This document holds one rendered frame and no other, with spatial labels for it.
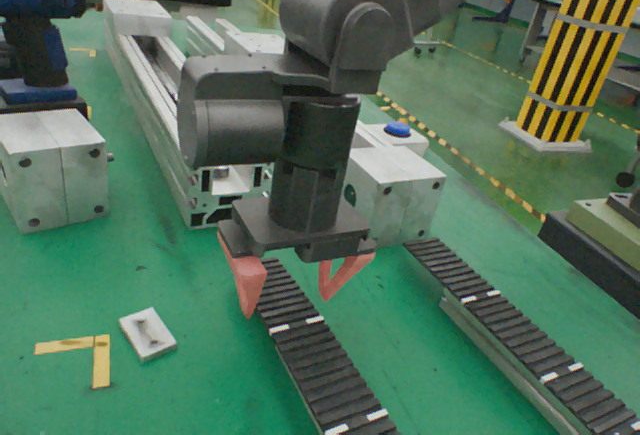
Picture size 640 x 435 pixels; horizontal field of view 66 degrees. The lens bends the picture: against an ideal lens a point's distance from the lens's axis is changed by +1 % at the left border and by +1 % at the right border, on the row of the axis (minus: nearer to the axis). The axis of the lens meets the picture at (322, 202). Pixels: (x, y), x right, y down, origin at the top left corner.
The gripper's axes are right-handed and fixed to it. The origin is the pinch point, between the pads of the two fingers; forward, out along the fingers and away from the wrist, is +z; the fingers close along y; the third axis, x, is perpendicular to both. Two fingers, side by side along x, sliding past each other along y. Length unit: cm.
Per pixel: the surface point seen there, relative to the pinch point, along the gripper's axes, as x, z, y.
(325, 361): 7.8, -0.1, 0.0
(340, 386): 10.4, -0.2, 0.1
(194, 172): -17.5, -4.3, 4.2
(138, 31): -75, -6, 1
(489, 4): -832, 53, -863
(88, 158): -21.9, -4.4, 14.3
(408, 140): -26.3, -3.0, -32.2
